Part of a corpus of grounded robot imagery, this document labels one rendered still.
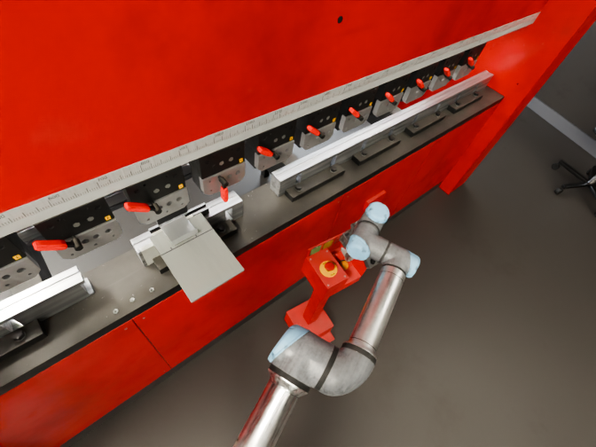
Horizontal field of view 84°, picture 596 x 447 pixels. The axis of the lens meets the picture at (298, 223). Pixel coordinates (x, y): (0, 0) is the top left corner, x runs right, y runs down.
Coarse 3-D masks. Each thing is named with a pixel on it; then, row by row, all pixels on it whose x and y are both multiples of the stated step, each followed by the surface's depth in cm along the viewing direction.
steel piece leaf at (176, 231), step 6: (174, 222) 108; (180, 222) 108; (186, 222) 108; (162, 228) 106; (168, 228) 106; (174, 228) 106; (180, 228) 106; (186, 228) 106; (192, 228) 107; (168, 234) 104; (174, 234) 104; (180, 234) 105; (186, 234) 103; (192, 234) 105; (174, 240) 101; (180, 240) 103
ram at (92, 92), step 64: (0, 0) 45; (64, 0) 49; (128, 0) 54; (192, 0) 61; (256, 0) 69; (320, 0) 79; (384, 0) 93; (448, 0) 114; (512, 0) 146; (0, 64) 50; (64, 64) 55; (128, 64) 61; (192, 64) 69; (256, 64) 80; (320, 64) 95; (384, 64) 116; (0, 128) 55; (64, 128) 62; (128, 128) 70; (192, 128) 81; (256, 128) 96; (0, 192) 63
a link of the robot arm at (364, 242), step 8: (360, 224) 105; (368, 224) 104; (360, 232) 102; (368, 232) 102; (376, 232) 104; (352, 240) 101; (360, 240) 100; (368, 240) 101; (376, 240) 101; (384, 240) 101; (352, 248) 101; (360, 248) 99; (368, 248) 100; (376, 248) 100; (384, 248) 100; (352, 256) 104; (360, 256) 102; (368, 256) 102; (376, 256) 101
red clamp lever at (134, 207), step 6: (126, 204) 81; (132, 204) 82; (138, 204) 84; (144, 204) 85; (156, 204) 88; (132, 210) 82; (138, 210) 83; (144, 210) 85; (150, 210) 87; (156, 210) 87
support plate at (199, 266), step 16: (192, 224) 108; (208, 224) 109; (160, 240) 103; (192, 240) 105; (208, 240) 106; (176, 256) 101; (192, 256) 102; (208, 256) 102; (224, 256) 103; (176, 272) 98; (192, 272) 99; (208, 272) 99; (224, 272) 100; (240, 272) 101; (192, 288) 96; (208, 288) 96
